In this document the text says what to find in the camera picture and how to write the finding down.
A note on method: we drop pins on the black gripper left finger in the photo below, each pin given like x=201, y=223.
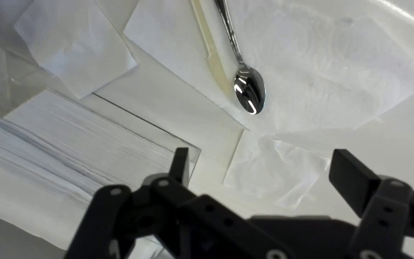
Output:
x=187, y=224

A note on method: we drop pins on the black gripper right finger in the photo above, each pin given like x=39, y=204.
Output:
x=384, y=205

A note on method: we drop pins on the white plastic knife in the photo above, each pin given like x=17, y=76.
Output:
x=213, y=57

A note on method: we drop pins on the silver spoon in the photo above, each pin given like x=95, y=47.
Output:
x=247, y=82

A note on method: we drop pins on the clear napkin holder with napkins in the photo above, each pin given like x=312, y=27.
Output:
x=55, y=154

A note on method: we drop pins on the large white napkin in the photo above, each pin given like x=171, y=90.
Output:
x=319, y=72

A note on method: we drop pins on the small white napkin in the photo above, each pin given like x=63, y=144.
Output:
x=75, y=41

